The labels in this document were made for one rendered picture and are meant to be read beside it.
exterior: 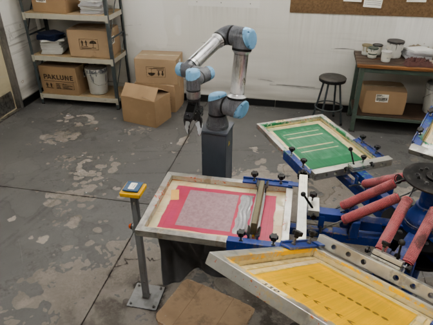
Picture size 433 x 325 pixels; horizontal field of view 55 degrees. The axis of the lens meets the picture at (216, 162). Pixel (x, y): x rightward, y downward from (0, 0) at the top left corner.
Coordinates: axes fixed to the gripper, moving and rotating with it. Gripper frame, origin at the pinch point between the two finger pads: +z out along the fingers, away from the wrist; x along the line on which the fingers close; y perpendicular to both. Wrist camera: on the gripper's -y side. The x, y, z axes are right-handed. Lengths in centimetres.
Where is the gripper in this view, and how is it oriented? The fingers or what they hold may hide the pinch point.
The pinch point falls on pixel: (193, 133)
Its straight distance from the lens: 230.6
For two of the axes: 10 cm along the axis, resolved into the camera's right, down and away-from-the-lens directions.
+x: -9.6, -1.5, 2.5
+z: 0.0, 8.6, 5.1
